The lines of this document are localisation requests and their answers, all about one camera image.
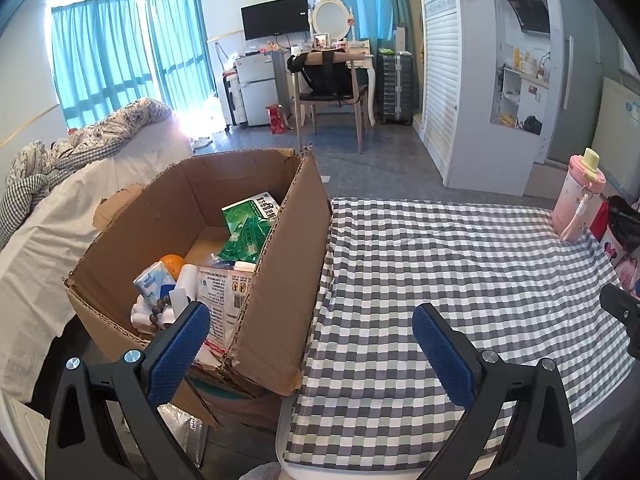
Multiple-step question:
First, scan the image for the blue floral tissue pack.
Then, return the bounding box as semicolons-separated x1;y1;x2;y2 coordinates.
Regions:
134;261;176;306

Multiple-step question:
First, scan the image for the thick white foam cylinder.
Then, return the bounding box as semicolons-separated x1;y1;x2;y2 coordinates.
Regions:
175;263;198;300

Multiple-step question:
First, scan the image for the thin white foam tube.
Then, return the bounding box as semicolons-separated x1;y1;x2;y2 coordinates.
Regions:
130;295;176;336

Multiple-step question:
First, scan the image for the pink water bottle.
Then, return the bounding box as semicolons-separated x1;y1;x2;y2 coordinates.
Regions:
551;148;606;242

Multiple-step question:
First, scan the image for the orange fruit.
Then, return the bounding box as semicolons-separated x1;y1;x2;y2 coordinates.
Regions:
160;254;186;281

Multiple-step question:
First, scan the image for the white medicine box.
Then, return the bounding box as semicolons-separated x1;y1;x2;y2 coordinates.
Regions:
196;261;256;356

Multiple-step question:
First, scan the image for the checkered tablecloth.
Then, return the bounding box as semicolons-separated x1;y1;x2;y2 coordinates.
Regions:
281;197;637;472

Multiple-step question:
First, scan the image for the brown cardboard box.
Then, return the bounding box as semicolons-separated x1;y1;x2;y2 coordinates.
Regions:
65;148;331;430

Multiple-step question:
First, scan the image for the green booklet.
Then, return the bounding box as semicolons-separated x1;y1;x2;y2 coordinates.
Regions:
218;192;280;263

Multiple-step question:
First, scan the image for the bed with white sheet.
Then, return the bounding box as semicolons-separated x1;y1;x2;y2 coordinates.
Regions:
1;98;192;403

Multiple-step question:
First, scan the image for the white louvered cabinet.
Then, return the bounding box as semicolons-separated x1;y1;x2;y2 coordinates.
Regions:
418;0;558;196

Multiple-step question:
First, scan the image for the red bag on floor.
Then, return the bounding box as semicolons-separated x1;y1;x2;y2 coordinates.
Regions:
266;104;288;134

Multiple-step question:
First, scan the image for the grey suitcase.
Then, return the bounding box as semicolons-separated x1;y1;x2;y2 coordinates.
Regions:
376;49;413;125

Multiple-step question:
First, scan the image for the white mini fridge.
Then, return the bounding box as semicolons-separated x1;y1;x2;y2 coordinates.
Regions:
235;53;279;127

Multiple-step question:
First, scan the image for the wooden chair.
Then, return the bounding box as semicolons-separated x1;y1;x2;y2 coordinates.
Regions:
286;50;369;154

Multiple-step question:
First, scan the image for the black backpack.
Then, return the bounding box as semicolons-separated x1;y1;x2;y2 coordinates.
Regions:
286;51;354;102

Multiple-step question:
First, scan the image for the black monitor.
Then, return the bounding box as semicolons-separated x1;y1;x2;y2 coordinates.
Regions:
241;0;308;40

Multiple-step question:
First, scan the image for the round vanity mirror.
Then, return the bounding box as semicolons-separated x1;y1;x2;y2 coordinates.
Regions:
311;0;352;41

